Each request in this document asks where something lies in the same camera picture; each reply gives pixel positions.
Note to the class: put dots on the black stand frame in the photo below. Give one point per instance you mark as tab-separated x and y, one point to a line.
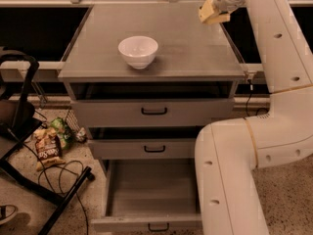
20	127

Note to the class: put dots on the grey bottom drawer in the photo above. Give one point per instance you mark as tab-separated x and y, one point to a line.
150	195

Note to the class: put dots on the wire mesh basket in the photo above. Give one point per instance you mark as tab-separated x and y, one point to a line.
72	121

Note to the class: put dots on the green chip bag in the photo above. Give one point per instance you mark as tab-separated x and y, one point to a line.
63	131

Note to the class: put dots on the grey top drawer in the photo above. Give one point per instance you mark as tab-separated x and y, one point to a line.
132	113

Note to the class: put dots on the grey drawer cabinet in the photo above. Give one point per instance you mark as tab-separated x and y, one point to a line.
193	61

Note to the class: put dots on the white ceramic bowl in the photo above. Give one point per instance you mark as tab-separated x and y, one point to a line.
138	51

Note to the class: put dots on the shoe at left edge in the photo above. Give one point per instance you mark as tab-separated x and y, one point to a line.
7	213

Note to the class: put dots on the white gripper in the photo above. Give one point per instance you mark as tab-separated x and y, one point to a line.
222	1

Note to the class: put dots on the green yellow sponge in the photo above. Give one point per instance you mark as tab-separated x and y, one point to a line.
222	18

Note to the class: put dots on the grey middle drawer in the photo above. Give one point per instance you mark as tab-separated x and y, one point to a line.
142	149

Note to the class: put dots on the brown chip bag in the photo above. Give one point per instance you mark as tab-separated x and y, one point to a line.
48	148

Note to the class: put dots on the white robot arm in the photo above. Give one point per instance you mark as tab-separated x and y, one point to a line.
227	151

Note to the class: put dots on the grey drawer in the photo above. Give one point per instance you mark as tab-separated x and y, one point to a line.
142	149
132	113
150	195

